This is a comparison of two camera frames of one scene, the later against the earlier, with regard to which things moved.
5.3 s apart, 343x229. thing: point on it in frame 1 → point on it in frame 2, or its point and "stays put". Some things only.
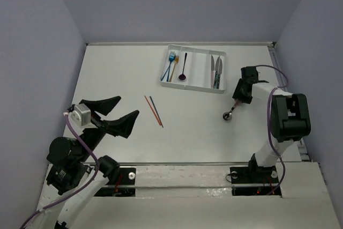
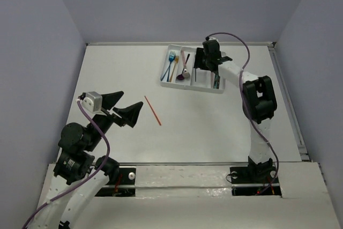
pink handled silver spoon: (227, 115) → (186, 74)
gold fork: (176, 59) stays put
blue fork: (171, 57) stays put
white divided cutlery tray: (195, 69) stays put
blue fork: (171, 57) stays put
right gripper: (237, 94) → (198, 63)
